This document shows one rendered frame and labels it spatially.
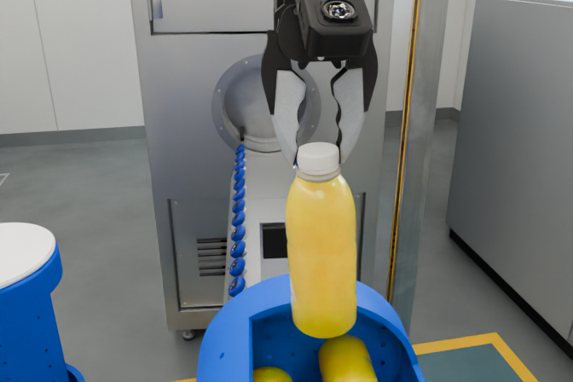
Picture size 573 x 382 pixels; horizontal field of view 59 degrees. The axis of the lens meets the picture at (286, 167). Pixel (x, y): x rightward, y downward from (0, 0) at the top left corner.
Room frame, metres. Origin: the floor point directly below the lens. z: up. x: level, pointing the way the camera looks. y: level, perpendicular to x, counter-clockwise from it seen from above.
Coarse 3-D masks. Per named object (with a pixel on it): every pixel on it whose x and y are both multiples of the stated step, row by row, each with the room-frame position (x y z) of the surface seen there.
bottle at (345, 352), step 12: (348, 336) 0.53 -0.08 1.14; (324, 348) 0.52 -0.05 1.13; (336, 348) 0.51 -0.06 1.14; (348, 348) 0.50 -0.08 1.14; (360, 348) 0.51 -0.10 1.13; (324, 360) 0.50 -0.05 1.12; (336, 360) 0.49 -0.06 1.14; (348, 360) 0.48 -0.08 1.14; (360, 360) 0.49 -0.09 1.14; (324, 372) 0.49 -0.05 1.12; (336, 372) 0.47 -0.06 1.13; (348, 372) 0.46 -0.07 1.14; (360, 372) 0.46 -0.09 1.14; (372, 372) 0.47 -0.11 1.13
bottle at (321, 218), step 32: (288, 192) 0.43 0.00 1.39; (320, 192) 0.41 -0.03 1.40; (288, 224) 0.42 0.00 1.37; (320, 224) 0.40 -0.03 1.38; (352, 224) 0.41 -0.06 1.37; (288, 256) 0.42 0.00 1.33; (320, 256) 0.40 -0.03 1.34; (352, 256) 0.41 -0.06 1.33; (320, 288) 0.40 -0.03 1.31; (352, 288) 0.41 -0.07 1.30; (320, 320) 0.40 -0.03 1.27; (352, 320) 0.41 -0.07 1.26
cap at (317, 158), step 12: (312, 144) 0.45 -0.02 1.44; (324, 144) 0.44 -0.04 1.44; (300, 156) 0.42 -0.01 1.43; (312, 156) 0.42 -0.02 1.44; (324, 156) 0.41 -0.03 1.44; (336, 156) 0.42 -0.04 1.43; (300, 168) 0.42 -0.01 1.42; (312, 168) 0.41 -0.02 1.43; (324, 168) 0.41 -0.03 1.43; (336, 168) 0.42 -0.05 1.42
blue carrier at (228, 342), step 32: (256, 288) 0.52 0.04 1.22; (288, 288) 0.50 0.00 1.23; (224, 320) 0.50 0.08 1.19; (256, 320) 0.47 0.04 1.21; (288, 320) 0.53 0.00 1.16; (384, 320) 0.49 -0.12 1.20; (224, 352) 0.44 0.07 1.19; (256, 352) 0.53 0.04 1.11; (288, 352) 0.53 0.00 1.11; (384, 352) 0.54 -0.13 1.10
